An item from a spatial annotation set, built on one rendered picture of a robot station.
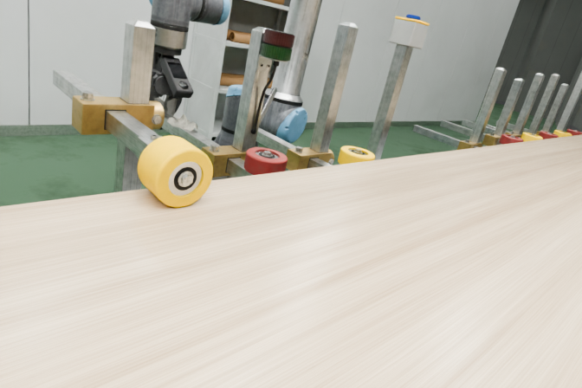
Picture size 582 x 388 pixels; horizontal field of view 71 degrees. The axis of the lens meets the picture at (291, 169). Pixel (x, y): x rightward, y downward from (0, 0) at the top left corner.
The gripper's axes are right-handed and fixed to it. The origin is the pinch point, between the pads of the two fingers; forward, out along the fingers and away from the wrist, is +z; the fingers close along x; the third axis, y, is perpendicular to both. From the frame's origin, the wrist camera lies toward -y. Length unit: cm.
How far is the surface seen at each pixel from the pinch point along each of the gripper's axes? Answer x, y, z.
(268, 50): -1.4, -34.8, -27.3
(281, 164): -0.6, -45.7, -8.9
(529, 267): -12, -86, -10
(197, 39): -138, 221, 5
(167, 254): 31, -64, -9
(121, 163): 22.6, -30.5, -4.5
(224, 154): 2.3, -32.0, -5.3
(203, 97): -138, 200, 48
